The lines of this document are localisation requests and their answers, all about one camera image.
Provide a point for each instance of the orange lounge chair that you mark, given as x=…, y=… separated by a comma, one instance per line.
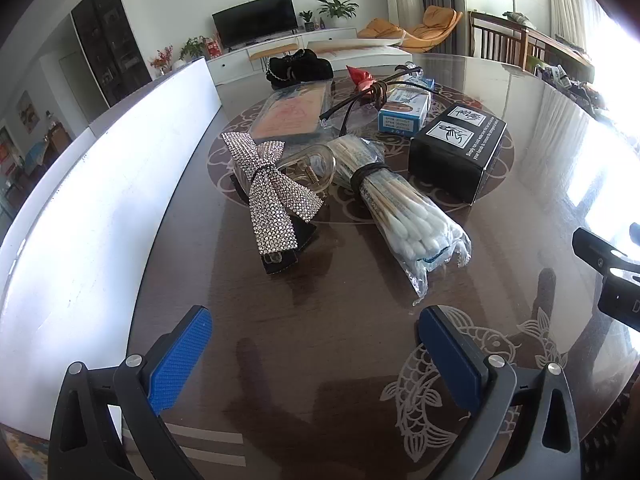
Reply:
x=430, y=25

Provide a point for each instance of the leafy plant beside red box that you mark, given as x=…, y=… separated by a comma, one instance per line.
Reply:
x=192, y=47

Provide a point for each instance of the white television cabinet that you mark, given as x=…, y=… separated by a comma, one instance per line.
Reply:
x=240, y=62

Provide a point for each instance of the blue and white cream box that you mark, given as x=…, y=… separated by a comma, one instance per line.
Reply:
x=402, y=110

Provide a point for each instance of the rhinestone bow hair clip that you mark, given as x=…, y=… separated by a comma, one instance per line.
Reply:
x=272, y=200

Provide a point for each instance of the cluttered wooden sideboard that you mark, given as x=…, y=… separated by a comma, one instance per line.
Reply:
x=565, y=65

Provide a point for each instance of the red candy wrapper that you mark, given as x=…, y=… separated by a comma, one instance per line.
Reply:
x=361, y=79

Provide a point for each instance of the pink item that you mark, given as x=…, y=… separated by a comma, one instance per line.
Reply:
x=292, y=115

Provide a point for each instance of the red gift box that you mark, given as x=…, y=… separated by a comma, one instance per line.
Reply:
x=215, y=47

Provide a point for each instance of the black television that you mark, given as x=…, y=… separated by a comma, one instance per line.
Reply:
x=255, y=19

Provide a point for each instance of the small green potted plant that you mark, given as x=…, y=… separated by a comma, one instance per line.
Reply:
x=306, y=19

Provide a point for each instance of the wooden dining chair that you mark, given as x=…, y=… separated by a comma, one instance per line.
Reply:
x=495, y=37

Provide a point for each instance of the clear plastic hair claw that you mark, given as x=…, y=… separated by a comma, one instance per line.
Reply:
x=315, y=165

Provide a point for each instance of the dark glass display cabinet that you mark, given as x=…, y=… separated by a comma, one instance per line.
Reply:
x=110, y=35

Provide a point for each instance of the black fabric scrunchie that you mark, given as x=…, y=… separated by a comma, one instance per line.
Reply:
x=300, y=67

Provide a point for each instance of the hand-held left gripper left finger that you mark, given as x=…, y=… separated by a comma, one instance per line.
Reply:
x=181, y=360

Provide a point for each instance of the black cardboard box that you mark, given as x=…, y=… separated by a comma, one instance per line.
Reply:
x=457, y=155

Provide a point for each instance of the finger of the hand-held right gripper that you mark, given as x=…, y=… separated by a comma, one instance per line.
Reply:
x=595, y=250

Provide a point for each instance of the red flowers in white vase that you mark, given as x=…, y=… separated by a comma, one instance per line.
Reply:
x=162, y=60

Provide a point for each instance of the large green potted plant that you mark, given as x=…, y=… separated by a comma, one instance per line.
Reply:
x=339, y=10

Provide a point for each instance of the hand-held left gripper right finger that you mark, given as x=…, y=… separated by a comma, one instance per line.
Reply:
x=449, y=360

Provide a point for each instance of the framed wall picture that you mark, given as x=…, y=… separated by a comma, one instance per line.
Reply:
x=27, y=112

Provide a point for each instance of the bag of cotton swabs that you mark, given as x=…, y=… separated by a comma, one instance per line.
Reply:
x=415, y=225

